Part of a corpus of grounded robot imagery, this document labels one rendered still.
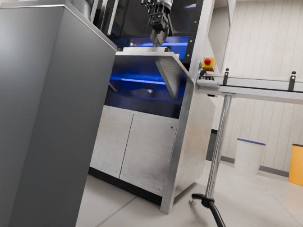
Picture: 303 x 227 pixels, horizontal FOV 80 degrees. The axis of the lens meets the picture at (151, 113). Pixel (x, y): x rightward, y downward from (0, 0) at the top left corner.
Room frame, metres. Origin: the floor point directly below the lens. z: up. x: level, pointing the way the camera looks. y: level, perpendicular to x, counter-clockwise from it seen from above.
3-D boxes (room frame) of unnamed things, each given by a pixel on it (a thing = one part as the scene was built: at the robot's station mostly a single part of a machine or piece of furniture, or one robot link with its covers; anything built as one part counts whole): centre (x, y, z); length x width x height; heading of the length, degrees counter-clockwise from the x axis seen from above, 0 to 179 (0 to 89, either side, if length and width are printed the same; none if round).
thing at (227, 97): (1.22, -0.49, 0.46); 0.09 x 0.09 x 0.77; 62
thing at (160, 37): (0.87, 0.04, 0.95); 0.06 x 0.03 x 0.09; 152
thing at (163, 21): (0.87, 0.06, 1.06); 0.09 x 0.08 x 0.12; 152
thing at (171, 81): (1.06, -0.06, 0.79); 0.34 x 0.03 x 0.13; 152
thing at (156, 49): (1.07, 0.03, 0.90); 0.34 x 0.26 x 0.04; 152
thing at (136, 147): (2.08, 0.45, 0.44); 2.06 x 1.00 x 0.88; 62
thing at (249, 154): (3.70, -2.11, 0.31); 0.53 x 0.51 x 0.62; 70
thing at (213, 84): (1.19, -0.33, 0.87); 0.14 x 0.13 x 0.02; 152
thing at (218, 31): (1.60, -0.46, 1.50); 0.85 x 0.01 x 0.59; 152
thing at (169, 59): (1.19, 0.16, 0.87); 0.70 x 0.48 x 0.02; 62
